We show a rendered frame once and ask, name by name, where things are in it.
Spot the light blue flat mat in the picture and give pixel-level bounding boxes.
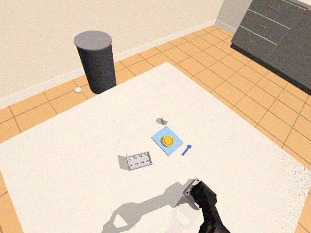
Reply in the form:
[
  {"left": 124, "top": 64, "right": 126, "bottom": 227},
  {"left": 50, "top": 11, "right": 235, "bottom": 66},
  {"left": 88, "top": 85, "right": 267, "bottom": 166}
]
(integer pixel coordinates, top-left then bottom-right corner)
[{"left": 151, "top": 126, "right": 184, "bottom": 156}]

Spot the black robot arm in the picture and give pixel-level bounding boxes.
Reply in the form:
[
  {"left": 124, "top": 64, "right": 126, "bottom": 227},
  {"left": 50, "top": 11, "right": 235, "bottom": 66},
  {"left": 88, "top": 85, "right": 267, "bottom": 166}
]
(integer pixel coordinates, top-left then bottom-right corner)
[{"left": 190, "top": 180, "right": 231, "bottom": 233}]

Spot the yellow plate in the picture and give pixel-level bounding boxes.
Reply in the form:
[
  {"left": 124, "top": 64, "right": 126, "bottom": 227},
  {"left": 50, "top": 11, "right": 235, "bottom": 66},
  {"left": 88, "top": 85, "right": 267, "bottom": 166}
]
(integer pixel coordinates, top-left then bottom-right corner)
[{"left": 162, "top": 135, "right": 174, "bottom": 147}]

